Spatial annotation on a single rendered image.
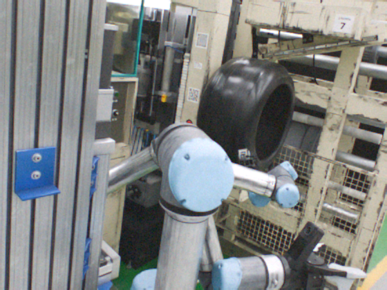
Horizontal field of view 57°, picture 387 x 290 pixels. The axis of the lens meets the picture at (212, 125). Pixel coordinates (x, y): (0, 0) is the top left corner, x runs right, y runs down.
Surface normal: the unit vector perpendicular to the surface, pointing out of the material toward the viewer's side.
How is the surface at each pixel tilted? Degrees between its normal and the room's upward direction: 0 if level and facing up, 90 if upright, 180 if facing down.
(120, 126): 90
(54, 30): 90
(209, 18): 90
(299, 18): 90
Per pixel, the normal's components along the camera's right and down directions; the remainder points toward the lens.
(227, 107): -0.49, -0.15
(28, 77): 0.71, 0.29
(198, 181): 0.36, 0.16
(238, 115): -0.29, 0.03
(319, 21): -0.56, 0.11
